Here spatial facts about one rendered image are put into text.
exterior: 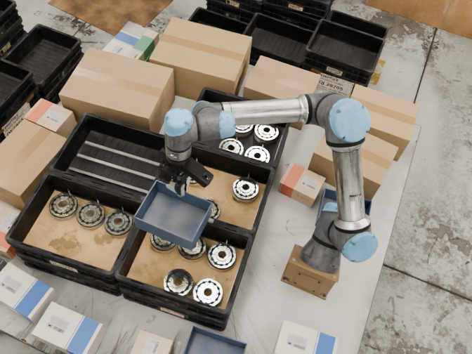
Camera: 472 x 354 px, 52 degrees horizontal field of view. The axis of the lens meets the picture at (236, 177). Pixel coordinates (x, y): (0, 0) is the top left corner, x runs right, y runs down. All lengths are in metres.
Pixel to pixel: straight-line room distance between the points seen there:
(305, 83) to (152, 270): 1.09
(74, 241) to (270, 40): 1.87
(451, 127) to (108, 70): 2.31
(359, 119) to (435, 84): 2.40
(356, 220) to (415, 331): 1.30
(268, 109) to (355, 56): 1.60
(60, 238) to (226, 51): 1.10
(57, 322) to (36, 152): 0.68
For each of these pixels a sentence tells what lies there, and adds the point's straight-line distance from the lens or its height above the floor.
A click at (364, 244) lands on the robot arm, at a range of 1.61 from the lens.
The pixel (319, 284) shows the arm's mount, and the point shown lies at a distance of 1.82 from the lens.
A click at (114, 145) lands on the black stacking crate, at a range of 2.07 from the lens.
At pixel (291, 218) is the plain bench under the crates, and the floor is 0.70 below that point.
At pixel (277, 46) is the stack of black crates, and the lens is 3.15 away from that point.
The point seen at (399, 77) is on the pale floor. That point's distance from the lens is 3.75.
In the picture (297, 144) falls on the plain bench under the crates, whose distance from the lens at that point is 2.25.
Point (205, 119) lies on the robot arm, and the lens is 1.33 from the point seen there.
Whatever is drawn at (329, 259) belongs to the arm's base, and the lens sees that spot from 1.75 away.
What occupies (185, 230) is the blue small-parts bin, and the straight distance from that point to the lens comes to 1.57.
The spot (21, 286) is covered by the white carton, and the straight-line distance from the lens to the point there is 1.90.
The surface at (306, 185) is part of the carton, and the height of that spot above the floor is 0.78.
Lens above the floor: 2.48
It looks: 57 degrees down
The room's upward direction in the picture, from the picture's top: 7 degrees clockwise
